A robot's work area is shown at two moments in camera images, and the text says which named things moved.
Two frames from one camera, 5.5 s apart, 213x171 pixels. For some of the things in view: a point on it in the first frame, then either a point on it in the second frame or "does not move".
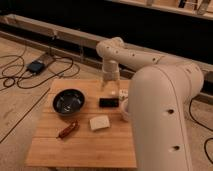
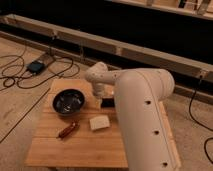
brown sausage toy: x=68 y=130 does not move
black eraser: x=108 y=102 does not move
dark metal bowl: x=68 y=102 does not move
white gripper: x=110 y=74 → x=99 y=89
